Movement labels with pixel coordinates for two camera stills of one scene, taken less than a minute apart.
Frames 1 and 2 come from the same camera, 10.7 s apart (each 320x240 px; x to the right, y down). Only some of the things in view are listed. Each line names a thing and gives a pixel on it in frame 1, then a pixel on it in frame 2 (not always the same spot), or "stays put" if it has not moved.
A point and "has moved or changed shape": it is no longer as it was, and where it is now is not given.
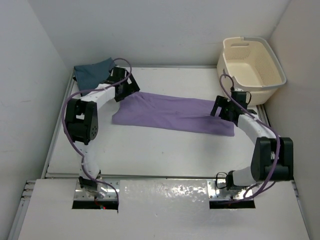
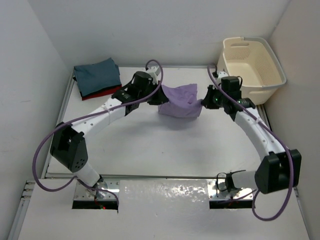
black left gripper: [130, 87] -> [157, 94]
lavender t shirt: [173, 113] has moved or changed shape
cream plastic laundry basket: [253, 65] stays put
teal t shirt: [89, 76] stays put
